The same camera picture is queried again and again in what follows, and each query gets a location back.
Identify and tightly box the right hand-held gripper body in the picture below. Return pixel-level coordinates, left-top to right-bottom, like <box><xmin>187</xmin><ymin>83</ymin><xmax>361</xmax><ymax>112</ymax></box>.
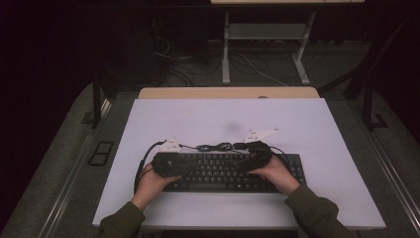
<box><xmin>233</xmin><ymin>128</ymin><xmax>279</xmax><ymax>168</ymax></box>

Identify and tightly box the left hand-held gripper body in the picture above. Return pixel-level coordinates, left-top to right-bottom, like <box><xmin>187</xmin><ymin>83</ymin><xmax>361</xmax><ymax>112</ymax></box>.
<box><xmin>151</xmin><ymin>137</ymin><xmax>186</xmax><ymax>179</ymax></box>

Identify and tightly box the black keyboard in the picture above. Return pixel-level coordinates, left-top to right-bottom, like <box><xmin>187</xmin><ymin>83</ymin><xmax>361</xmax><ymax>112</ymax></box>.
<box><xmin>161</xmin><ymin>151</ymin><xmax>308</xmax><ymax>194</ymax></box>

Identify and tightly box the person's left hand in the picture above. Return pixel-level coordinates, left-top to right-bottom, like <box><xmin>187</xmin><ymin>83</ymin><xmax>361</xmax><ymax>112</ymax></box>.
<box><xmin>130</xmin><ymin>163</ymin><xmax>183</xmax><ymax>213</ymax></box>

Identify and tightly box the person's right hand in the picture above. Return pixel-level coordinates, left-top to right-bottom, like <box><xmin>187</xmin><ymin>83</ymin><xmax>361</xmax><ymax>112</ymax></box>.
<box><xmin>247</xmin><ymin>154</ymin><xmax>302</xmax><ymax>196</ymax></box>

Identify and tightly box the white board table cover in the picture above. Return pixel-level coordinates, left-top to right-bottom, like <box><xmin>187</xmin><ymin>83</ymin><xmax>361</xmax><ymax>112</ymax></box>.
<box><xmin>92</xmin><ymin>97</ymin><xmax>387</xmax><ymax>231</ymax></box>

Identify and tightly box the black metal stand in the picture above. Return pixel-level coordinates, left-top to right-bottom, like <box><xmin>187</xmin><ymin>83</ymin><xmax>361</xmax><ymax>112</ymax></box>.
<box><xmin>91</xmin><ymin>63</ymin><xmax>115</xmax><ymax>130</ymax></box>
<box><xmin>317</xmin><ymin>13</ymin><xmax>410</xmax><ymax>132</ymax></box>

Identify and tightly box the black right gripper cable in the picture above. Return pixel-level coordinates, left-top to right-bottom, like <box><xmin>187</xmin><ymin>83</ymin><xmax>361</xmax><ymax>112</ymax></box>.
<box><xmin>269</xmin><ymin>145</ymin><xmax>292</xmax><ymax>167</ymax></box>

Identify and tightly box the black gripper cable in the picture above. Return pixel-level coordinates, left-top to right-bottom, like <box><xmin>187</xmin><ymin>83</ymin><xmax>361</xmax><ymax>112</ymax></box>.
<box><xmin>133</xmin><ymin>140</ymin><xmax>168</xmax><ymax>195</ymax></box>
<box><xmin>269</xmin><ymin>145</ymin><xmax>292</xmax><ymax>167</ymax></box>

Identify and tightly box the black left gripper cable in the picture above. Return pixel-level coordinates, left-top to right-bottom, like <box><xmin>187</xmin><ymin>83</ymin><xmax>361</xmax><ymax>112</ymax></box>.
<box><xmin>133</xmin><ymin>140</ymin><xmax>168</xmax><ymax>195</ymax></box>

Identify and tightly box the black keyboard cable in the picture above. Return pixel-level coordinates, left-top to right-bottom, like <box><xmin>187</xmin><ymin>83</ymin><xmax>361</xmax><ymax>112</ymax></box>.
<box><xmin>178</xmin><ymin>141</ymin><xmax>248</xmax><ymax>154</ymax></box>

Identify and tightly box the black floor outlet frame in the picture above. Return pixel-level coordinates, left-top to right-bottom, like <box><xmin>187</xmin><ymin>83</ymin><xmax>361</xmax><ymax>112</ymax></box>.
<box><xmin>86</xmin><ymin>140</ymin><xmax>116</xmax><ymax>168</ymax></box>

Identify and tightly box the white floor cable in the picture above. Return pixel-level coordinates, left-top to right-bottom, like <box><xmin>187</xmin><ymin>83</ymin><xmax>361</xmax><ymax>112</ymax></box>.
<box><xmin>237</xmin><ymin>52</ymin><xmax>289</xmax><ymax>88</ymax></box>

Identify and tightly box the bundle of black floor cables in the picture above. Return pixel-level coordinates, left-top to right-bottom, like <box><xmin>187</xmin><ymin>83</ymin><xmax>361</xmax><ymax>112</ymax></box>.
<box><xmin>154</xmin><ymin>34</ymin><xmax>223</xmax><ymax>87</ymax></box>

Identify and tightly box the white metal desk frame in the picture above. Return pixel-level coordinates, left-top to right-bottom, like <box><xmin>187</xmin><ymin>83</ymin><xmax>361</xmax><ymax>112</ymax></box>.
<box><xmin>210</xmin><ymin>0</ymin><xmax>367</xmax><ymax>86</ymax></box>

